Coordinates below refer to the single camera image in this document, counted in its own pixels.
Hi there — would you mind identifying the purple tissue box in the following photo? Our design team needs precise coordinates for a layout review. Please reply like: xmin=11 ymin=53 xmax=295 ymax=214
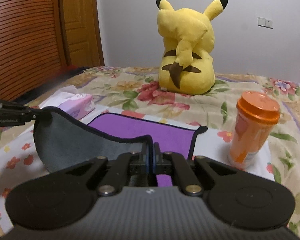
xmin=39 ymin=84 xmax=96 ymax=120

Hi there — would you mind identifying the purple and grey towel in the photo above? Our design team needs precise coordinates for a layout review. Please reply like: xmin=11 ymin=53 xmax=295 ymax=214
xmin=33 ymin=106 xmax=209 ymax=188

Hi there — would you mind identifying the floral beige blanket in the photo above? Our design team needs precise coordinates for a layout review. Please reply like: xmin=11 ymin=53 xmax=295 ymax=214
xmin=0 ymin=65 xmax=300 ymax=238

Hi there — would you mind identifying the white strawberry print cloth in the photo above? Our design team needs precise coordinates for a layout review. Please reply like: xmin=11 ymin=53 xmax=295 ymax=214
xmin=0 ymin=102 xmax=276 ymax=230

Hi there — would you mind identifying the yellow Pikachu plush toy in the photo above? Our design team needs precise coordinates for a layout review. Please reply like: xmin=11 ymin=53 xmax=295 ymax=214
xmin=156 ymin=0 xmax=228 ymax=95

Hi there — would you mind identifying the wooden slatted wardrobe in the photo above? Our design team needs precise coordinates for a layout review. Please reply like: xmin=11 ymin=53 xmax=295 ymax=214
xmin=0 ymin=0 xmax=66 ymax=100

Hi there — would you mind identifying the wooden door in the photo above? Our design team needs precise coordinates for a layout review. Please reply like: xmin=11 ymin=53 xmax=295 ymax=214
xmin=59 ymin=0 xmax=104 ymax=67

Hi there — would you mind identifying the orange lidded cup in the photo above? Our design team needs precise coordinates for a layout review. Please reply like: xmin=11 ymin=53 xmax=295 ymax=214
xmin=228 ymin=90 xmax=280 ymax=169

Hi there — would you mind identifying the white wall switch plate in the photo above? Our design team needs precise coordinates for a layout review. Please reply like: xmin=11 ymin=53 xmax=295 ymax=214
xmin=257 ymin=17 xmax=273 ymax=29

